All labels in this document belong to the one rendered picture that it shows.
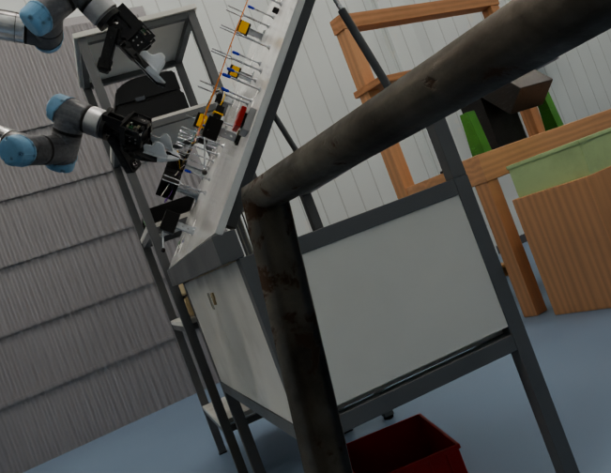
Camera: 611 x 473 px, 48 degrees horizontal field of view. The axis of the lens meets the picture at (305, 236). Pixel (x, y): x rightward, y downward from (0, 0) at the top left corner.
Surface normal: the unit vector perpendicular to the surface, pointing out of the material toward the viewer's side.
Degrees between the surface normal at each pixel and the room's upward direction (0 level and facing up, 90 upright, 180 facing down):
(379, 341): 90
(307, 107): 90
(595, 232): 90
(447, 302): 90
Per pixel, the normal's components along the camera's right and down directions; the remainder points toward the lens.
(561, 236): -0.78, 0.29
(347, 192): 0.43, -0.17
